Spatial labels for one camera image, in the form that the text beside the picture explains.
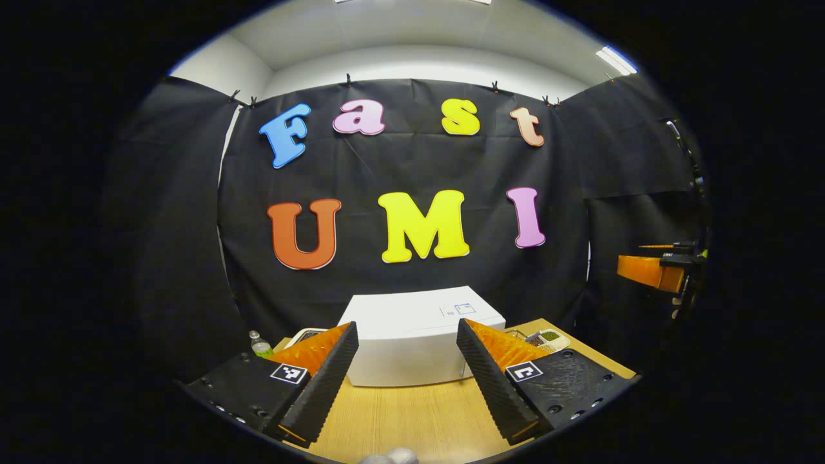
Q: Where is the white microwave oven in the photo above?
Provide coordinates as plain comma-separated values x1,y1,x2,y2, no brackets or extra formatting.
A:
337,285,507,387

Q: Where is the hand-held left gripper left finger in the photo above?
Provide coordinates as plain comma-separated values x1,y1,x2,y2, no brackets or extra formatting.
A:
182,321,360,448

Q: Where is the thin metal rod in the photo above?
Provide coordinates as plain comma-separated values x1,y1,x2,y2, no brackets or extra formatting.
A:
666,118,704,194

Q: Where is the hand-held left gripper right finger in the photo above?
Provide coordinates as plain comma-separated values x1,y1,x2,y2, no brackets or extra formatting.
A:
456,318,641,447

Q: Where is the white toaster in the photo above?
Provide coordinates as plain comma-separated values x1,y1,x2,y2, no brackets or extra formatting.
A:
284,327,331,349

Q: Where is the ceiling light panel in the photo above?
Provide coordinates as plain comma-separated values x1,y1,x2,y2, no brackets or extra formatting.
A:
335,0,494,6
596,45,639,77

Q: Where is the white divided bean tray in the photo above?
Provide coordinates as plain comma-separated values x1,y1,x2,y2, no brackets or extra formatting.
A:
525,329,571,354

